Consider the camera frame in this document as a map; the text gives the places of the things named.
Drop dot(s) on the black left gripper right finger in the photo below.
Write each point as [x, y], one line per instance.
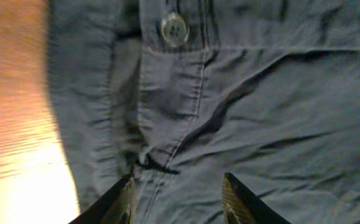
[242, 206]

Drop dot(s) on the navy blue shorts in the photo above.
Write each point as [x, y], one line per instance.
[178, 93]

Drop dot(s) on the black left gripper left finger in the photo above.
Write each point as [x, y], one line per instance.
[116, 206]

